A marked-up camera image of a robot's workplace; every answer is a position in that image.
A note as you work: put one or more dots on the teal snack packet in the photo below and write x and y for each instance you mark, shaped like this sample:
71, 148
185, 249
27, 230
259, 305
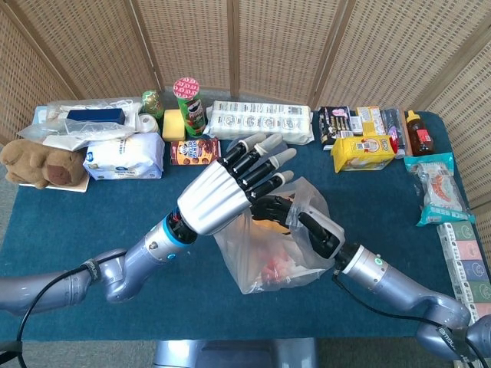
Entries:
439, 188

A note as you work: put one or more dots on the multicolour tissue pack strip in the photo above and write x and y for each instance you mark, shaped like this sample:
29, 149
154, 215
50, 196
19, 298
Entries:
468, 268

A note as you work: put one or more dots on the white blue tissue pack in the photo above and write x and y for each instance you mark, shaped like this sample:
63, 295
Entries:
126, 157

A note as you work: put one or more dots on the white yellow box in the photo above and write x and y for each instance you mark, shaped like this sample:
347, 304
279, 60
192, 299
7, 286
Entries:
368, 119

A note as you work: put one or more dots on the black snack packet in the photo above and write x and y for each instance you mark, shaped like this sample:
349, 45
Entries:
333, 126

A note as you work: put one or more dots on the yellow snack package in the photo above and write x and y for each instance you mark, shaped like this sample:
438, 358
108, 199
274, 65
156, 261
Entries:
362, 153

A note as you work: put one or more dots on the long white paper roll pack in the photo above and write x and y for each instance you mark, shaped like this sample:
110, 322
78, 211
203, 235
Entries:
261, 120

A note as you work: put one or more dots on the white roll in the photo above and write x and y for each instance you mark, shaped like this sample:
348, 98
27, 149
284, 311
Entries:
147, 123

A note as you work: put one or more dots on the wooden board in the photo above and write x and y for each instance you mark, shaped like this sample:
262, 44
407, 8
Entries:
82, 186

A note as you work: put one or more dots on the dark blue box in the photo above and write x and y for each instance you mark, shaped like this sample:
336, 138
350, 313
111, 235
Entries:
96, 116

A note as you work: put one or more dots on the clear plastic shopping bag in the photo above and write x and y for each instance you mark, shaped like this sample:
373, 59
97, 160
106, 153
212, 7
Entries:
249, 260

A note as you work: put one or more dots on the red snack packet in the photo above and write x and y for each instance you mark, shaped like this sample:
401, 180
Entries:
276, 266

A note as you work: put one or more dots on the brown capybara plush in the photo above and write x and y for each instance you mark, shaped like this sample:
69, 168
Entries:
34, 161

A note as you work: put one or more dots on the rattan folding screen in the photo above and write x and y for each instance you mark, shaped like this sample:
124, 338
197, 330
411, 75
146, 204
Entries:
268, 46

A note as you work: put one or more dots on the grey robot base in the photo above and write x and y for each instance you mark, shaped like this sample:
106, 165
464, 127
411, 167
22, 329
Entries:
230, 354

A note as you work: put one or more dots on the long black purple packet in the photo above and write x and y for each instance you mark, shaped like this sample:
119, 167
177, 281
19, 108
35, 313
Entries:
393, 130

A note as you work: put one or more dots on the Hello Panda biscuit box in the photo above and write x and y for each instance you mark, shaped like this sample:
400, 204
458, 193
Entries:
193, 151

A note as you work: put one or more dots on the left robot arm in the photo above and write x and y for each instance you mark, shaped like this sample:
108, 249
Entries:
122, 268

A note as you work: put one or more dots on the crumpled clear bag with items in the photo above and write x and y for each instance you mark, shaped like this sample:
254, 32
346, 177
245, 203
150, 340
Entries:
92, 132

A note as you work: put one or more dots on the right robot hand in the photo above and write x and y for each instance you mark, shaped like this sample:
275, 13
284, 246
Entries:
322, 234

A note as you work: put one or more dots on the yellow sponge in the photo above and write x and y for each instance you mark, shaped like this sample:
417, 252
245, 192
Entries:
172, 124

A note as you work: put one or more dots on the blue felt table cover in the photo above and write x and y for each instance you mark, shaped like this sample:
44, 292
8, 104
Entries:
115, 214

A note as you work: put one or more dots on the brown honey bottle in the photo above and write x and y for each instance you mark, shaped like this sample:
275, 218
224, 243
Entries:
420, 134

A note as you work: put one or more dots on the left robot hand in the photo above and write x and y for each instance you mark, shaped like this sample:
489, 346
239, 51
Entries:
215, 195

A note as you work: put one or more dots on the green Pringles can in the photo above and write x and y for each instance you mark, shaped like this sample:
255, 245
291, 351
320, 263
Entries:
192, 111

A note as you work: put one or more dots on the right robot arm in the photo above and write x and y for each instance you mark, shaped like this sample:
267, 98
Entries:
403, 287

